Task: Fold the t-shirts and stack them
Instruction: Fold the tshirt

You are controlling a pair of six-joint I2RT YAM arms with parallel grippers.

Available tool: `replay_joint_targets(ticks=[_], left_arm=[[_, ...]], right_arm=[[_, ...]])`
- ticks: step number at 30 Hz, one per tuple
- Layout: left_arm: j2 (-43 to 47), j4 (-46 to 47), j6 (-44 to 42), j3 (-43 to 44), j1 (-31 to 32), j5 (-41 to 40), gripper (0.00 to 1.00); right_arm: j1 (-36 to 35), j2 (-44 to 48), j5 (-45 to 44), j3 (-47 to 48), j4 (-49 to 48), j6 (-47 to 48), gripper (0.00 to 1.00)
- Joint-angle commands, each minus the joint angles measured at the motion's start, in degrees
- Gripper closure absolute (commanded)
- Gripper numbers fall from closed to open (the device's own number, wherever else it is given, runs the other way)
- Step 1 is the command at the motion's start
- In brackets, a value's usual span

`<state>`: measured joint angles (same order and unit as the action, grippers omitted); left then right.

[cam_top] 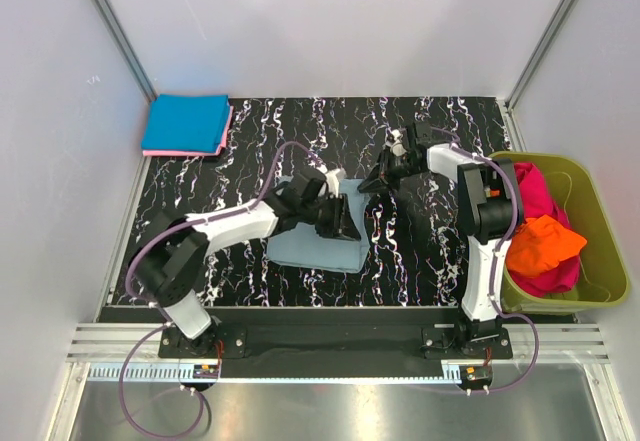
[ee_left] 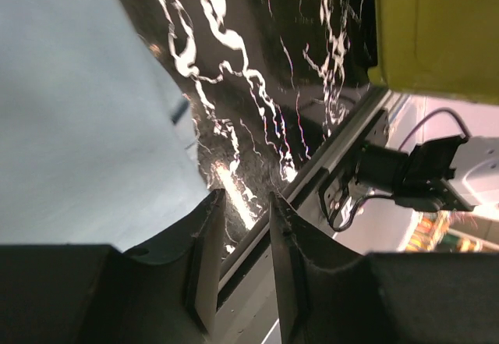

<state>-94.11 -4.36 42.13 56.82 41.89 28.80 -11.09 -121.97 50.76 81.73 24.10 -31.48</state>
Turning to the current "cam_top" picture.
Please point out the aluminium frame post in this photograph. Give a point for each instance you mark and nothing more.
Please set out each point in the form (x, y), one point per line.
(552, 29)
(113, 25)

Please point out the olive green plastic bin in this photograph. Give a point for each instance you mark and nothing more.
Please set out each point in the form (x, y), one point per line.
(603, 280)

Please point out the grey blue t shirt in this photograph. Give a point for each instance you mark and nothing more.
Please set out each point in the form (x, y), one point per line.
(302, 247)

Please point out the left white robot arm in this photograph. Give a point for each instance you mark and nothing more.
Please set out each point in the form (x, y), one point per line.
(312, 219)

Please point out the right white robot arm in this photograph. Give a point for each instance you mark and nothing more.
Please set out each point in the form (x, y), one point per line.
(489, 211)

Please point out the right aluminium frame post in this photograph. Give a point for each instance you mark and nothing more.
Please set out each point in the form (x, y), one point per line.
(552, 29)

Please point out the black marble pattern mat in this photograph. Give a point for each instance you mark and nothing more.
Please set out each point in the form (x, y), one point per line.
(417, 257)

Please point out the magenta t shirt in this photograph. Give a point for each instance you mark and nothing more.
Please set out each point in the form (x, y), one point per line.
(538, 201)

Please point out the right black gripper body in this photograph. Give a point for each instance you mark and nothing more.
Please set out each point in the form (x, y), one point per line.
(401, 167)

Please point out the left aluminium frame post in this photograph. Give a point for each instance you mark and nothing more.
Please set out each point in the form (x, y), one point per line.
(113, 25)

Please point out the folded blue t shirt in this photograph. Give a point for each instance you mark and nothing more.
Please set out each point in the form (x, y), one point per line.
(185, 122)

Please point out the aluminium front rail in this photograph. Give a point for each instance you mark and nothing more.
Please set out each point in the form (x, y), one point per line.
(109, 352)

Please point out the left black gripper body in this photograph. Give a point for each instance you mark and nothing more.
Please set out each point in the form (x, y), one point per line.
(330, 215)

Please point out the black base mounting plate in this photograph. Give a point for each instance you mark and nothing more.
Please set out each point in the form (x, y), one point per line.
(430, 332)

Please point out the orange t shirt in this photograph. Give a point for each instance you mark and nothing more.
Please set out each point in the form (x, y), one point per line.
(541, 245)

